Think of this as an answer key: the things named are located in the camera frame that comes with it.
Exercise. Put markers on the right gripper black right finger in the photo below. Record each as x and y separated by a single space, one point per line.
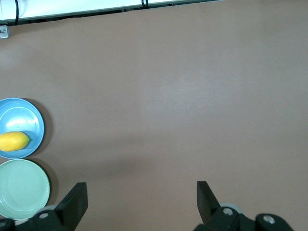
207 204

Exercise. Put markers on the yellow lemon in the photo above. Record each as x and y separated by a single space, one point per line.
12 141

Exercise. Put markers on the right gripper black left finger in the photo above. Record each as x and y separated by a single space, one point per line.
72 204

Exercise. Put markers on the blue round plate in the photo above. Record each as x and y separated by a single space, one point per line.
21 115

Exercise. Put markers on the pale green round plate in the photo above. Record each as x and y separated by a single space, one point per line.
21 187

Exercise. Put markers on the grey metal bracket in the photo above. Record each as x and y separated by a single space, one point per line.
3 32

